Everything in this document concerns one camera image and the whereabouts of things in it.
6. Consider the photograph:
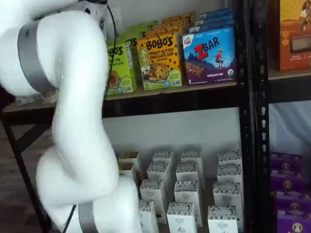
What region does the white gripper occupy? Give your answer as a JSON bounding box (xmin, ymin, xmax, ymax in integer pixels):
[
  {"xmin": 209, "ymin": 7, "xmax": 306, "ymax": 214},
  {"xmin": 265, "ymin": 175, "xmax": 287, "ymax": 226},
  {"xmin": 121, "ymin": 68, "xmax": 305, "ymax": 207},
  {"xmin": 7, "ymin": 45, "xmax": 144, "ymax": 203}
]
[{"xmin": 80, "ymin": 0, "xmax": 109, "ymax": 37}]

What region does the orange cardboard box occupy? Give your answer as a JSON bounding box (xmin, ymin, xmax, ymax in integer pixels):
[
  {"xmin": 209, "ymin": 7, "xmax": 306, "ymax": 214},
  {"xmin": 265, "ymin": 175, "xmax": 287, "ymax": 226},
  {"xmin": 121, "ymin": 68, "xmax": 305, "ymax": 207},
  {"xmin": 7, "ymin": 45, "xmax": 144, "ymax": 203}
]
[{"xmin": 278, "ymin": 0, "xmax": 311, "ymax": 72}]

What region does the purple snack box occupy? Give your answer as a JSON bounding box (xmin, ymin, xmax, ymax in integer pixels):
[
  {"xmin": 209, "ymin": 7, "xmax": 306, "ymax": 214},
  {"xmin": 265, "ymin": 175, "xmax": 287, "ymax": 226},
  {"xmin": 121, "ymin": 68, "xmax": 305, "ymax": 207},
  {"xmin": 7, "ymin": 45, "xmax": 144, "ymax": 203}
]
[
  {"xmin": 270, "ymin": 169, "xmax": 306, "ymax": 193},
  {"xmin": 270, "ymin": 152, "xmax": 304, "ymax": 172},
  {"xmin": 276, "ymin": 210, "xmax": 311, "ymax": 233},
  {"xmin": 275, "ymin": 191, "xmax": 311, "ymax": 215}
]

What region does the wooden shelf board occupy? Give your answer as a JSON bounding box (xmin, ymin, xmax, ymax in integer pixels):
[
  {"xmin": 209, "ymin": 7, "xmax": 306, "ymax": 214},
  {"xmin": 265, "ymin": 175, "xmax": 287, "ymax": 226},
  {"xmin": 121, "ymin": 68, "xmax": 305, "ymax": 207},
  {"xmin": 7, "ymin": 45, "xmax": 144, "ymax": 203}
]
[
  {"xmin": 268, "ymin": 65, "xmax": 311, "ymax": 81},
  {"xmin": 2, "ymin": 81, "xmax": 238, "ymax": 113}
]

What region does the small open white box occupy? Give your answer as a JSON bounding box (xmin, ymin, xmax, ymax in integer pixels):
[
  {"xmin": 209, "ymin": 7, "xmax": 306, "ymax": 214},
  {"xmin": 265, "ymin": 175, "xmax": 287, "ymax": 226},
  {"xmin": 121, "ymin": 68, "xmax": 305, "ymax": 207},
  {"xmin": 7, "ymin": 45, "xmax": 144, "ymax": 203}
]
[
  {"xmin": 118, "ymin": 151, "xmax": 140, "ymax": 170},
  {"xmin": 118, "ymin": 163, "xmax": 135, "ymax": 179}
]

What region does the green Bobo's apple pie box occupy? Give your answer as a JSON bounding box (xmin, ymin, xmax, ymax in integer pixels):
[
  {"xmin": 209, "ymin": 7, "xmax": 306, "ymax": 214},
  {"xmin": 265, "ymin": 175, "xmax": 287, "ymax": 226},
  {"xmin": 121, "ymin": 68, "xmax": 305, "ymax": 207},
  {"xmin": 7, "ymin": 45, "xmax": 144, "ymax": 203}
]
[
  {"xmin": 125, "ymin": 20, "xmax": 159, "ymax": 40},
  {"xmin": 104, "ymin": 42, "xmax": 137, "ymax": 96},
  {"xmin": 124, "ymin": 35, "xmax": 141, "ymax": 82}
]

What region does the white patterned carton box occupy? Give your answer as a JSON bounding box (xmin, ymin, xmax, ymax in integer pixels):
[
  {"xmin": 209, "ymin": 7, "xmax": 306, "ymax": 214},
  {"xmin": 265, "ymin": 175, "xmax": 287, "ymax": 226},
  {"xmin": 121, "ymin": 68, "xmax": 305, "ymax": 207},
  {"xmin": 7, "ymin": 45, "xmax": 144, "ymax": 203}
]
[
  {"xmin": 213, "ymin": 182, "xmax": 244, "ymax": 210},
  {"xmin": 207, "ymin": 205, "xmax": 241, "ymax": 233},
  {"xmin": 138, "ymin": 200, "xmax": 159, "ymax": 233},
  {"xmin": 174, "ymin": 181, "xmax": 203, "ymax": 228},
  {"xmin": 218, "ymin": 150, "xmax": 243, "ymax": 168},
  {"xmin": 175, "ymin": 162, "xmax": 202, "ymax": 185},
  {"xmin": 181, "ymin": 148, "xmax": 205, "ymax": 190},
  {"xmin": 153, "ymin": 149, "xmax": 175, "ymax": 170},
  {"xmin": 167, "ymin": 202, "xmax": 198, "ymax": 233},
  {"xmin": 140, "ymin": 179, "xmax": 168, "ymax": 224},
  {"xmin": 147, "ymin": 162, "xmax": 171, "ymax": 187},
  {"xmin": 217, "ymin": 165, "xmax": 243, "ymax": 185}
]

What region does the pale blue plastic sheet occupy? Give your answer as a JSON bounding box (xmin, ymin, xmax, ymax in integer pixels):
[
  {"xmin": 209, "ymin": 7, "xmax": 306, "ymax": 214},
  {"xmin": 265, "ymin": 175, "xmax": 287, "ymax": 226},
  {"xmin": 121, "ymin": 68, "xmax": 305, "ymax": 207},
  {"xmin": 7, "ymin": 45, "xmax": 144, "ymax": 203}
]
[{"xmin": 269, "ymin": 101, "xmax": 311, "ymax": 156}]

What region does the white small cartons group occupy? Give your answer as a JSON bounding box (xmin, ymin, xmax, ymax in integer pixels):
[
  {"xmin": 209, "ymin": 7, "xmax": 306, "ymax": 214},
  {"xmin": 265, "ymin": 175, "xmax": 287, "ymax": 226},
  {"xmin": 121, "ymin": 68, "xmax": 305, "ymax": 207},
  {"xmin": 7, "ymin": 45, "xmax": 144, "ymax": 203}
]
[{"xmin": 116, "ymin": 145, "xmax": 243, "ymax": 233}]

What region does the blue purple Zbar box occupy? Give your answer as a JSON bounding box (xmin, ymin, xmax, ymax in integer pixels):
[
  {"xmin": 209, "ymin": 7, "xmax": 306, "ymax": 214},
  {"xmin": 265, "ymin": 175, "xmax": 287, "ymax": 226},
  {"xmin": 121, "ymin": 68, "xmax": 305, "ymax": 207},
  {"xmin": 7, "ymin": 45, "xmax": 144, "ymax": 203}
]
[
  {"xmin": 200, "ymin": 8, "xmax": 233, "ymax": 18},
  {"xmin": 194, "ymin": 15, "xmax": 234, "ymax": 25},
  {"xmin": 182, "ymin": 26, "xmax": 237, "ymax": 86},
  {"xmin": 189, "ymin": 21, "xmax": 234, "ymax": 33}
]

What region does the yellow Bobo's peanut butter box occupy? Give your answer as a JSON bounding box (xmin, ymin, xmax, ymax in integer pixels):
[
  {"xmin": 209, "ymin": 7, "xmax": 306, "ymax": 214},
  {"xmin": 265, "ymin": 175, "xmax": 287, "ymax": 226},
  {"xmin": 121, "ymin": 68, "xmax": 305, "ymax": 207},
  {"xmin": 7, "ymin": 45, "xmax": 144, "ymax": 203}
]
[
  {"xmin": 145, "ymin": 25, "xmax": 183, "ymax": 37},
  {"xmin": 136, "ymin": 33, "xmax": 183, "ymax": 91},
  {"xmin": 155, "ymin": 18, "xmax": 191, "ymax": 28},
  {"xmin": 162, "ymin": 11, "xmax": 196, "ymax": 21}
]

